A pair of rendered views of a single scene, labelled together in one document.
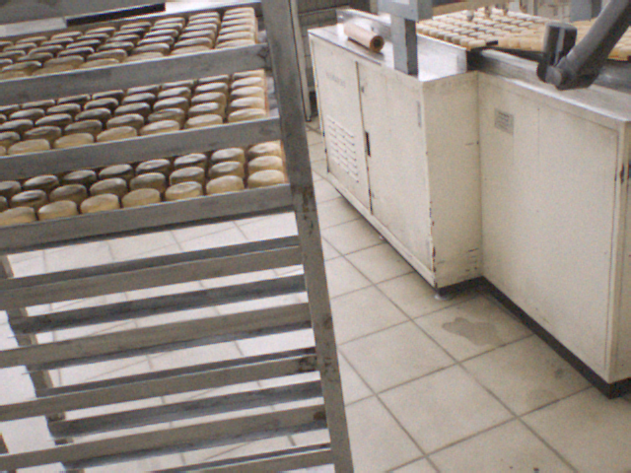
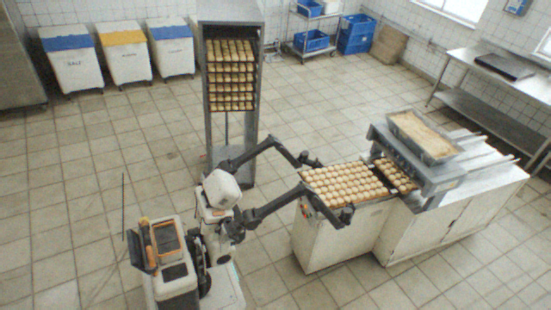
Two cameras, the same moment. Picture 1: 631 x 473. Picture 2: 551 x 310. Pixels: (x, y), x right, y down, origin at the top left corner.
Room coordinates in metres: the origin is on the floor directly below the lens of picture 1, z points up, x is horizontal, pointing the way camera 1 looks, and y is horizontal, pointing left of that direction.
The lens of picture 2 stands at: (0.88, -2.43, 2.71)
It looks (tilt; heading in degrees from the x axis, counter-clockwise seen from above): 42 degrees down; 76
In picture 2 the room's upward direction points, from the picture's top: 7 degrees clockwise
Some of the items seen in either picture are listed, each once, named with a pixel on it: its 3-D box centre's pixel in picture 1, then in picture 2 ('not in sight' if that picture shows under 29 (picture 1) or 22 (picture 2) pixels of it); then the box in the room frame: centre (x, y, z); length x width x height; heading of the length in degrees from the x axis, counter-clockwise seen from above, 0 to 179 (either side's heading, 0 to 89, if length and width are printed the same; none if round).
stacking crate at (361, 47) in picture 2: not in sight; (351, 45); (3.66, 3.59, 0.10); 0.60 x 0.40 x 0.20; 17
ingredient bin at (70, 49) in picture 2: not in sight; (74, 63); (-0.88, 2.20, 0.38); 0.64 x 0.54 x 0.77; 112
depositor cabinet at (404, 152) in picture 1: (442, 134); (424, 196); (2.86, -0.58, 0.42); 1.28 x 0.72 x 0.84; 14
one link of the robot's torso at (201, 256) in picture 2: not in sight; (210, 244); (0.83, -1.03, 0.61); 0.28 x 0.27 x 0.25; 104
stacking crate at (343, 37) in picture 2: not in sight; (354, 34); (3.66, 3.59, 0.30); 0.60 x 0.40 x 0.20; 19
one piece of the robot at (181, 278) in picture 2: not in sight; (176, 265); (0.59, -1.15, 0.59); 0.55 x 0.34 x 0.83; 104
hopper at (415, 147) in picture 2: not in sight; (419, 139); (2.40, -0.70, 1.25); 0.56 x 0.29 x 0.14; 104
